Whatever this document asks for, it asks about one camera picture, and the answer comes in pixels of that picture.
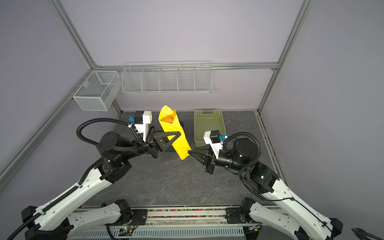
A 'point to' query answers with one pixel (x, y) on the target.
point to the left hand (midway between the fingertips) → (179, 137)
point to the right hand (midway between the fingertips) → (189, 152)
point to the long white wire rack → (167, 77)
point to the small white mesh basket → (99, 91)
